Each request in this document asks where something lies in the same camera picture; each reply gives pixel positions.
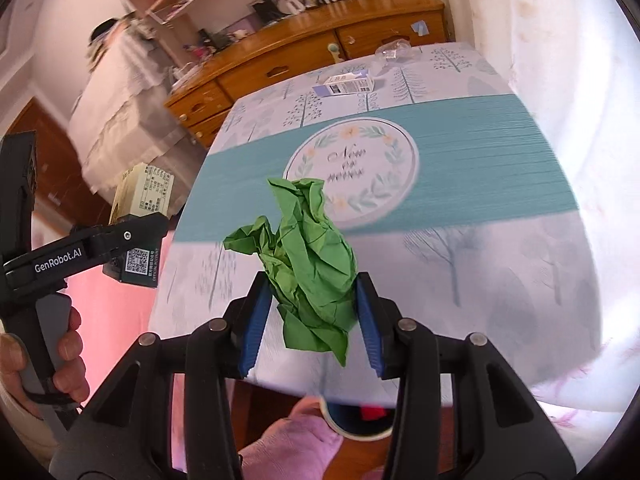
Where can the tree pattern tablecloth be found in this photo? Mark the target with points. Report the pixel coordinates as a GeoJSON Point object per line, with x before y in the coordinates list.
{"type": "Point", "coordinates": [449, 194]}

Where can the white floral curtain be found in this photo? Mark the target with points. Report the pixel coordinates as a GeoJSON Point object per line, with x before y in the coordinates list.
{"type": "Point", "coordinates": [575, 65]}

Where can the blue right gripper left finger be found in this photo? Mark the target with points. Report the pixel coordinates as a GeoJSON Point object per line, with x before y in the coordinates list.
{"type": "Point", "coordinates": [255, 307]}

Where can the white lace covered furniture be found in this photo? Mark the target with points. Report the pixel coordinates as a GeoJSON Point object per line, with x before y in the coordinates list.
{"type": "Point", "coordinates": [120, 118]}

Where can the blue trash bin cream rim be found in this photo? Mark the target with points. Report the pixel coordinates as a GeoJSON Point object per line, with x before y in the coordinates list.
{"type": "Point", "coordinates": [345, 420]}

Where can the red envelope packet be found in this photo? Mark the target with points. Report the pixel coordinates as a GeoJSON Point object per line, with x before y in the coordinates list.
{"type": "Point", "coordinates": [369, 413]}

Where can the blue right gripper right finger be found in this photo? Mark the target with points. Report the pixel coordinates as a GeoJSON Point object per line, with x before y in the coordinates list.
{"type": "Point", "coordinates": [378, 318]}

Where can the green paper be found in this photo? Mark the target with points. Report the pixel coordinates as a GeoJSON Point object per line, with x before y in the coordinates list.
{"type": "Point", "coordinates": [310, 267]}

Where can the left pink trouser leg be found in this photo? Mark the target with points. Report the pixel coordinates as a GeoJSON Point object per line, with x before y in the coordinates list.
{"type": "Point", "coordinates": [300, 446]}

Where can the wooden dresser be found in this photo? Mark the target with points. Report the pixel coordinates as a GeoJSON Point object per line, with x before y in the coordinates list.
{"type": "Point", "coordinates": [317, 38]}

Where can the dark green tea box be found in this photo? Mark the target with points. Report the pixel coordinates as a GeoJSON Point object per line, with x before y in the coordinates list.
{"type": "Point", "coordinates": [140, 207]}

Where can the white blue small carton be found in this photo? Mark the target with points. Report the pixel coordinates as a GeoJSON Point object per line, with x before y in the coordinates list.
{"type": "Point", "coordinates": [345, 84]}

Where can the clear plastic bottle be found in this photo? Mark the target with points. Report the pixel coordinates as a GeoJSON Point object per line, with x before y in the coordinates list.
{"type": "Point", "coordinates": [396, 51]}

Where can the pink bed blanket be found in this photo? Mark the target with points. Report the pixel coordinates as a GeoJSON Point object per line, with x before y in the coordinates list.
{"type": "Point", "coordinates": [112, 314]}

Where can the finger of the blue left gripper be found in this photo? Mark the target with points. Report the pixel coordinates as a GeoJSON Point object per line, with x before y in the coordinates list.
{"type": "Point", "coordinates": [82, 251]}

